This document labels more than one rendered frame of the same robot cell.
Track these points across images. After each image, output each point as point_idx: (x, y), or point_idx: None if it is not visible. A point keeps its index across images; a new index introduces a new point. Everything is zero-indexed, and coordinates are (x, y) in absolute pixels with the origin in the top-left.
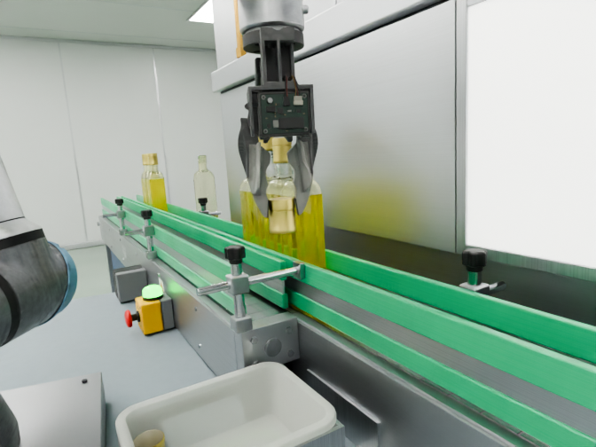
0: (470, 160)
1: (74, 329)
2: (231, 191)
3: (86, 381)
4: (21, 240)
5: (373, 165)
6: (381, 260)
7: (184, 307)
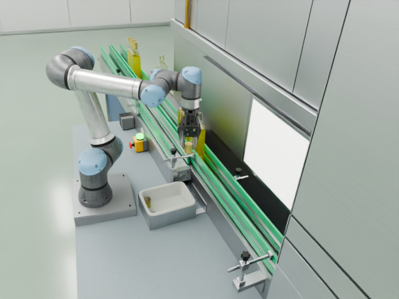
0: (247, 139)
1: None
2: None
3: (124, 175)
4: (111, 141)
5: (225, 120)
6: (225, 148)
7: (152, 148)
